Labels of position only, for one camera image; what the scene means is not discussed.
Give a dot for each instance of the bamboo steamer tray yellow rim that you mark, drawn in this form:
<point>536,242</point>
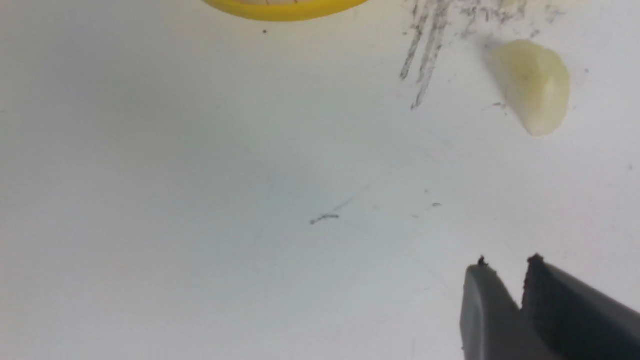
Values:
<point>283,10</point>

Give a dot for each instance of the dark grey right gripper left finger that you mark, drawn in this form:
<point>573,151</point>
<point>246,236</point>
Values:
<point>492,325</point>

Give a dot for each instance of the pale dumpling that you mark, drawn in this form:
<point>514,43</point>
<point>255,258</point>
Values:
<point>535,83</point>

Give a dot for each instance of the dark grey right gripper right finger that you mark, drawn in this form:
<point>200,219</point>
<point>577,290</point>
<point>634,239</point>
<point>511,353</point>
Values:
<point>576,321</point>

